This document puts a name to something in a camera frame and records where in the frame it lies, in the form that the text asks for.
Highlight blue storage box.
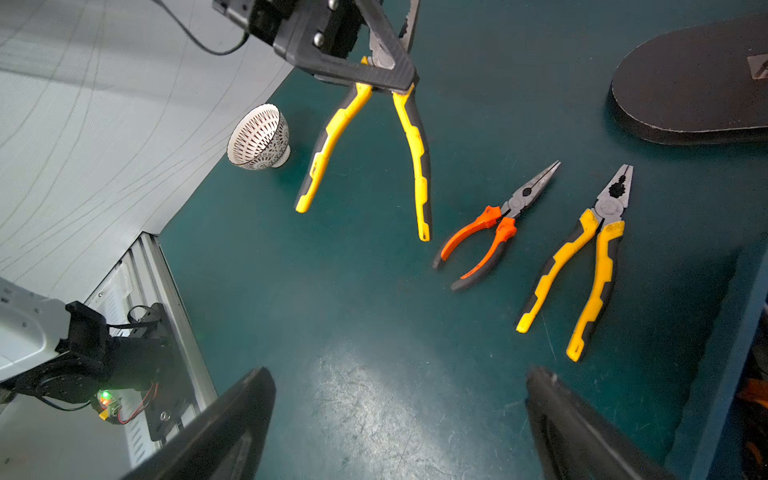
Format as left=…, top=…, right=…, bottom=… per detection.
left=664, top=237, right=767, bottom=479

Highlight black metal glass stand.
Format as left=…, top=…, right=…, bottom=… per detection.
left=607, top=14, right=767, bottom=146

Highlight yellow black combination pliers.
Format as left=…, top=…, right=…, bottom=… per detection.
left=515, top=163, right=635, bottom=364

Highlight white perforated bowl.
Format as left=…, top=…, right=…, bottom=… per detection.
left=227, top=103, right=291, bottom=171

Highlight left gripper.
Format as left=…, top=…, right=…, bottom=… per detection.
left=212, top=0, right=418, bottom=93

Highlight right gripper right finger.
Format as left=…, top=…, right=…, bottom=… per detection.
left=525, top=367, right=674, bottom=479

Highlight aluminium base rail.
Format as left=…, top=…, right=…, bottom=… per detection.
left=86, top=233, right=218, bottom=469

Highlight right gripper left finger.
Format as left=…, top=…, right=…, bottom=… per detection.
left=125, top=368, right=276, bottom=479

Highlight yellow grey pliers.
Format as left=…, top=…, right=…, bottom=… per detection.
left=293, top=0, right=433, bottom=244

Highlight orange long nose pliers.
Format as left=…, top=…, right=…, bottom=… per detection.
left=431, top=159, right=563, bottom=293

